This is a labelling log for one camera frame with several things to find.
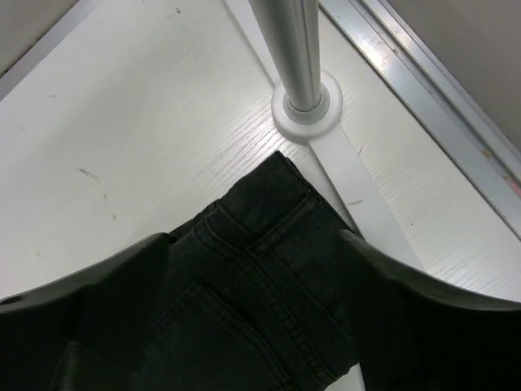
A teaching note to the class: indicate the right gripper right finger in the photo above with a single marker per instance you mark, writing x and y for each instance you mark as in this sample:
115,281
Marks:
413,331

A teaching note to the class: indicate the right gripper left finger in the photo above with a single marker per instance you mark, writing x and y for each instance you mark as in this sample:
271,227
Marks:
61,317

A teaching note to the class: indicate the black trousers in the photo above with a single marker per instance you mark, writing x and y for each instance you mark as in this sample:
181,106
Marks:
247,295

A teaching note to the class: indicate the white and silver clothes rack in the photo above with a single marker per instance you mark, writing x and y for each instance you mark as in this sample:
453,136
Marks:
307,106

